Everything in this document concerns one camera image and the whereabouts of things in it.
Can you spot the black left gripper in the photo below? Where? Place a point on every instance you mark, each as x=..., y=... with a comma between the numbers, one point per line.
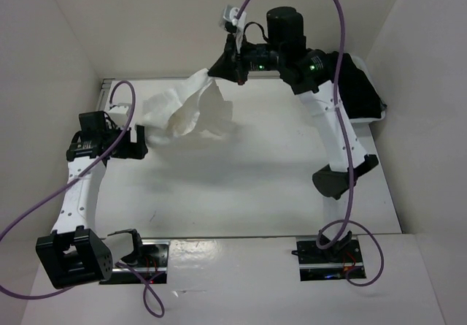
x=136, y=150

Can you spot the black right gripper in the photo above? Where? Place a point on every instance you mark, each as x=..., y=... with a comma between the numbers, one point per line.
x=229, y=66

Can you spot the white skirt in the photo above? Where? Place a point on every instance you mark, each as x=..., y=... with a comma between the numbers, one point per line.
x=190, y=106

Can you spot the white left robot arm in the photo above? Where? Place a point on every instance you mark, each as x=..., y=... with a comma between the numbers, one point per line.
x=73, y=254

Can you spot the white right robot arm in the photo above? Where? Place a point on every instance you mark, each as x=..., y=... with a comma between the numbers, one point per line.
x=306, y=71

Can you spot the white plastic tray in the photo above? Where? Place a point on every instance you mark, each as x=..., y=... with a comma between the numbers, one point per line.
x=360, y=64

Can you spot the black folded skirt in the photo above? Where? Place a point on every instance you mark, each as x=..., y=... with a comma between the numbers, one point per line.
x=359, y=98

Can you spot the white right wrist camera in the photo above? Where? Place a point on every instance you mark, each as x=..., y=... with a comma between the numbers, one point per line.
x=231, y=16

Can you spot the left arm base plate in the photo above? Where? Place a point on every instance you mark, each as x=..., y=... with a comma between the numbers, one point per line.
x=152, y=265

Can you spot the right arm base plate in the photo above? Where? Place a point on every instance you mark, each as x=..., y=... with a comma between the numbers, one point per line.
x=331, y=264

